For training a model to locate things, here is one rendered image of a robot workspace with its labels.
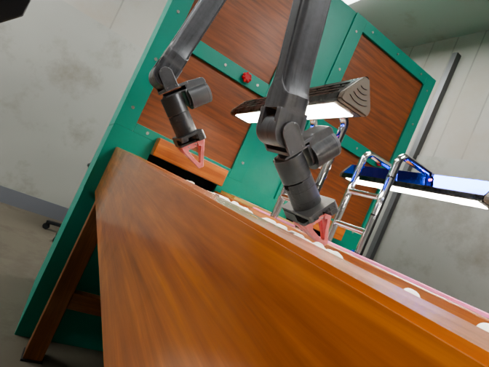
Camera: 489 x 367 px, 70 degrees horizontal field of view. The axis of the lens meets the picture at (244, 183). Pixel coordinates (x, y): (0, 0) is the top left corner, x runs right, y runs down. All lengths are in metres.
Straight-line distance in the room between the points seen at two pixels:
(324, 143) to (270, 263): 0.51
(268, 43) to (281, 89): 0.99
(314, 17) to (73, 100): 2.69
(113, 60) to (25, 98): 0.73
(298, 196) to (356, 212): 1.25
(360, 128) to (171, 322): 1.66
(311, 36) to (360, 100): 0.20
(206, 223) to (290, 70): 0.40
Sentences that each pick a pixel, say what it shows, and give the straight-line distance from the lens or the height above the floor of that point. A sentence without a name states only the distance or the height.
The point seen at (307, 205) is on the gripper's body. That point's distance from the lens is 0.65.
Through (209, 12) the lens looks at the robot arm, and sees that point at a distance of 0.99.
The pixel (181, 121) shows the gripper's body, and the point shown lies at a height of 0.89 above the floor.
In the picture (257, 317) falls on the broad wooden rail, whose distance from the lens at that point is 0.17.
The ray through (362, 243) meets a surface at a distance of 1.14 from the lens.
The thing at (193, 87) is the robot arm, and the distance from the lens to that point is 0.94.
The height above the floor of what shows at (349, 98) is 1.05.
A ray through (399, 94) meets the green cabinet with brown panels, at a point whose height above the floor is 1.61.
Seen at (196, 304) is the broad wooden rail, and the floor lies 0.70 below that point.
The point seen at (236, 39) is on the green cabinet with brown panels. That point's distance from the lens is 1.53.
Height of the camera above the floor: 0.77
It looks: 3 degrees up
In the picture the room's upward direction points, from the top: 24 degrees clockwise
